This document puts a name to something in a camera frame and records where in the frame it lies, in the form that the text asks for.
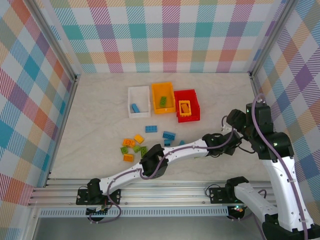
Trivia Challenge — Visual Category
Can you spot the red plastic bin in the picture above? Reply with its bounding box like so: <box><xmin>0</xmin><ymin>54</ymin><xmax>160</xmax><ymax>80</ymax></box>
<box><xmin>173</xmin><ymin>89</ymin><xmax>201</xmax><ymax>124</ymax></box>

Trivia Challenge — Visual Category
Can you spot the yellow lego window frame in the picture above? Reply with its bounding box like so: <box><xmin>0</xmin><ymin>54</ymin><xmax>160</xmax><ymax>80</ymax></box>
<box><xmin>178</xmin><ymin>99</ymin><xmax>193</xmax><ymax>118</ymax></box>

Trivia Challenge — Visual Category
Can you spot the yellow plastic bin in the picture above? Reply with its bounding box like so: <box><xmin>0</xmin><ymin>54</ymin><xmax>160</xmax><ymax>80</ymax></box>
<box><xmin>151</xmin><ymin>81</ymin><xmax>176</xmax><ymax>115</ymax></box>

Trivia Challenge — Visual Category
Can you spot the white plastic bin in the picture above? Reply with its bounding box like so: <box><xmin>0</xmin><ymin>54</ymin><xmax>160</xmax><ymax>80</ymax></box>
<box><xmin>127</xmin><ymin>85</ymin><xmax>152</xmax><ymax>119</ymax></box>

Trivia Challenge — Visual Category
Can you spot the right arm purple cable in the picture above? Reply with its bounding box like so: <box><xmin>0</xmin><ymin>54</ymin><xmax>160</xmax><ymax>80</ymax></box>
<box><xmin>226</xmin><ymin>93</ymin><xmax>311</xmax><ymax>240</ymax></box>

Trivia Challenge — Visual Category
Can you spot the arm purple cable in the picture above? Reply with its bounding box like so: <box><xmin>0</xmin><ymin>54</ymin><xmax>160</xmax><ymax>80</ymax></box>
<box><xmin>87</xmin><ymin>114</ymin><xmax>236</xmax><ymax>225</ymax></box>
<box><xmin>226</xmin><ymin>93</ymin><xmax>311</xmax><ymax>240</ymax></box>

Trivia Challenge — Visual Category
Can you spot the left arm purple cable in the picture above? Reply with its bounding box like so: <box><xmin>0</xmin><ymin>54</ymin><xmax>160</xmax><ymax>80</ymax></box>
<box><xmin>87</xmin><ymin>114</ymin><xmax>236</xmax><ymax>225</ymax></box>

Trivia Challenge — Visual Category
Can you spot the aluminium side rail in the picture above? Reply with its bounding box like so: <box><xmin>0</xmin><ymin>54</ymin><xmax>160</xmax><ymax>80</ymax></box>
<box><xmin>44</xmin><ymin>74</ymin><xmax>81</xmax><ymax>188</ymax></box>
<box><xmin>249</xmin><ymin>72</ymin><xmax>263</xmax><ymax>103</ymax></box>

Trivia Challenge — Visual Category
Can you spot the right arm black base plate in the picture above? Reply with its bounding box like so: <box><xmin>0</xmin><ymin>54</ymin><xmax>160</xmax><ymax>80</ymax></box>
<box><xmin>208</xmin><ymin>187</ymin><xmax>241</xmax><ymax>205</ymax></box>

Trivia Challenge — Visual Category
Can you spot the aluminium frame post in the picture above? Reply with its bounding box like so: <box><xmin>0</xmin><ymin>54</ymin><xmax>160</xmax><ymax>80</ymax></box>
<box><xmin>29</xmin><ymin>0</ymin><xmax>82</xmax><ymax>83</ymax></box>
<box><xmin>248</xmin><ymin>0</ymin><xmax>302</xmax><ymax>80</ymax></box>

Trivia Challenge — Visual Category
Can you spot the aluminium mounting rail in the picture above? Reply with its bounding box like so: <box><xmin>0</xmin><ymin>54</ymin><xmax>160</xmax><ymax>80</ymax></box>
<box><xmin>27</xmin><ymin>177</ymin><xmax>305</xmax><ymax>208</ymax></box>

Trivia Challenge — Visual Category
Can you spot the slotted cable duct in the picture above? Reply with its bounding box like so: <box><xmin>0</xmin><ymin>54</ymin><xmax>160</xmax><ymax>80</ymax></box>
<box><xmin>38</xmin><ymin>208</ymin><xmax>232</xmax><ymax>219</ymax></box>

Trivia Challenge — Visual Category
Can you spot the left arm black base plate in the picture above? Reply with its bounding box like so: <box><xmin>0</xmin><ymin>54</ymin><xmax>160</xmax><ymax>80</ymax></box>
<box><xmin>75</xmin><ymin>188</ymin><xmax>123</xmax><ymax>206</ymax></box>

